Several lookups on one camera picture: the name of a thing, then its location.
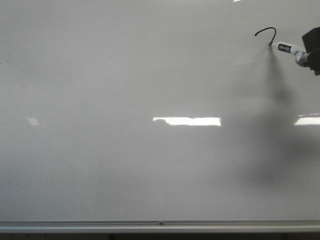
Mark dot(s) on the aluminium whiteboard tray rail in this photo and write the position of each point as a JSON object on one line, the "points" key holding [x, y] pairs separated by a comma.
{"points": [[160, 227]]}

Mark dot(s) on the white black whiteboard marker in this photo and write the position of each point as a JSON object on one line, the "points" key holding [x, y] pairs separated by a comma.
{"points": [[299, 52]]}

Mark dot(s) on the white whiteboard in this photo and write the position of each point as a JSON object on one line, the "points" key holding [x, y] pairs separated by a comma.
{"points": [[169, 110]]}

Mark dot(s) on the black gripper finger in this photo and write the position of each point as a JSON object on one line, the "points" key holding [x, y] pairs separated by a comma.
{"points": [[313, 60], [311, 40]]}

